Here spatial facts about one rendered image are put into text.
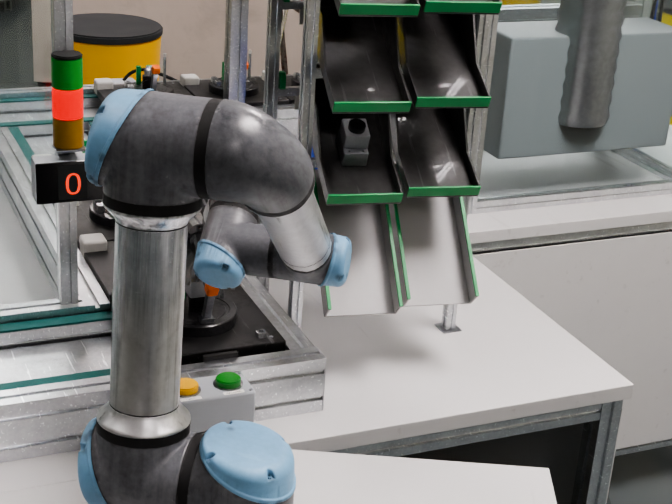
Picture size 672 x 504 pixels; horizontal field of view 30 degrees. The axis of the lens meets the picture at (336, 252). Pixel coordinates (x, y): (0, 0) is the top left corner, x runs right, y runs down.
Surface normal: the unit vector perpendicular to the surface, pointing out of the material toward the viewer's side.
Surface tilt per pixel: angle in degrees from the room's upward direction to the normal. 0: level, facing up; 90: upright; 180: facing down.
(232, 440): 8
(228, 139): 60
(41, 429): 90
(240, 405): 90
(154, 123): 50
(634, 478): 0
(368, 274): 45
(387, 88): 25
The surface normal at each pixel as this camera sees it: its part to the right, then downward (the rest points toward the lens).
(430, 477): 0.07, -0.92
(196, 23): -0.04, 0.39
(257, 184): 0.35, 0.63
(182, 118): -0.07, -0.47
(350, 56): 0.15, -0.66
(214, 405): 0.40, 0.38
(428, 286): 0.21, -0.37
